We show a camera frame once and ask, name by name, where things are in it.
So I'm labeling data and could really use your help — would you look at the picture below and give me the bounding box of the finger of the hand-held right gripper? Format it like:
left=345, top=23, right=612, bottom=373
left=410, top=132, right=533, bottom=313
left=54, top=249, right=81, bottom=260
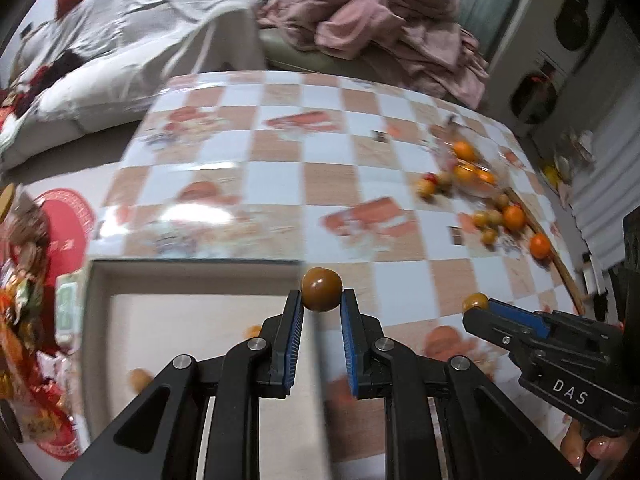
left=489, top=300, right=551, bottom=340
left=462, top=309, right=551, bottom=358

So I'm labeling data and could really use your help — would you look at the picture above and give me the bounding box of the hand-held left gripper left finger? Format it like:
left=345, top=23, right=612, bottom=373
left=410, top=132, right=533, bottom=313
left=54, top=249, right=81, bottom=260
left=62, top=289, right=305, bottom=480

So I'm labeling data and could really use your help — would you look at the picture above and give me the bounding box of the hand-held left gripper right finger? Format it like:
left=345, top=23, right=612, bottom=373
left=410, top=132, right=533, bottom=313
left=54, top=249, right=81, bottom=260
left=340, top=289, right=583, bottom=480

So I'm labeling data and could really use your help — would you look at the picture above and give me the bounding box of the dark brown longan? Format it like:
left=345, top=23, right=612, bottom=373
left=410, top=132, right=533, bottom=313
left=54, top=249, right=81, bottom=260
left=301, top=266, right=344, bottom=313

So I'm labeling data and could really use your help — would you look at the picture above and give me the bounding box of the white shallow tray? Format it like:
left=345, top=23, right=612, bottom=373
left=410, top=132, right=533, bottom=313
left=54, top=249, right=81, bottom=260
left=82, top=259, right=331, bottom=480

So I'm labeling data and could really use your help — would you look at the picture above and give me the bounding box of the person's right hand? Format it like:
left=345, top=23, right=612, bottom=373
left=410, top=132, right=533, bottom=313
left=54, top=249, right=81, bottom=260
left=560, top=417, right=633, bottom=476

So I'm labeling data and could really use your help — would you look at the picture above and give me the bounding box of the white front-load washer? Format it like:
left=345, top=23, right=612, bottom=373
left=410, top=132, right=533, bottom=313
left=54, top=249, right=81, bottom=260
left=505, top=50, right=571, bottom=136
left=530, top=0, right=616, bottom=61

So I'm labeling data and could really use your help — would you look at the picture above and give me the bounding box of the green wet wipes pack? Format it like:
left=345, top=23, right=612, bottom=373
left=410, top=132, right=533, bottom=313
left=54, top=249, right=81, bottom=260
left=54, top=270, right=83, bottom=346

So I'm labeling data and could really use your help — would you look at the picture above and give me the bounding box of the red round mat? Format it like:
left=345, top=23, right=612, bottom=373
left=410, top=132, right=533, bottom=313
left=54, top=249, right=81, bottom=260
left=0, top=187, right=96, bottom=463

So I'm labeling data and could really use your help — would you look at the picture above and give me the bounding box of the pile of snack packets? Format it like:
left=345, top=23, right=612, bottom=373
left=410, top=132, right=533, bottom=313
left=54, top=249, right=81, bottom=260
left=0, top=200, right=91, bottom=441

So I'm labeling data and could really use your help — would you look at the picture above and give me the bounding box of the beige leather sofa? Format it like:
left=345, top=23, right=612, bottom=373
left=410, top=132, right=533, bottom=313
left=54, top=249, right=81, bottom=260
left=260, top=27, right=401, bottom=81

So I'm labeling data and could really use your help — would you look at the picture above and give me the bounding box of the pink blanket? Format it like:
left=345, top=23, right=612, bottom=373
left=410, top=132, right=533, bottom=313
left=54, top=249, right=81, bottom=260
left=257, top=0, right=491, bottom=111

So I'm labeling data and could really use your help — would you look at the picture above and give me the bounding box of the grey covered sofa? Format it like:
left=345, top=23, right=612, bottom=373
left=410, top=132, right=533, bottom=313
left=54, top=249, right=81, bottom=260
left=0, top=0, right=271, bottom=171

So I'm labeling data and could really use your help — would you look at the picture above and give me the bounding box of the dark red garment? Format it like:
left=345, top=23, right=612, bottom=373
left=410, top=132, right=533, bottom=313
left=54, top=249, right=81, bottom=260
left=0, top=52, right=86, bottom=126

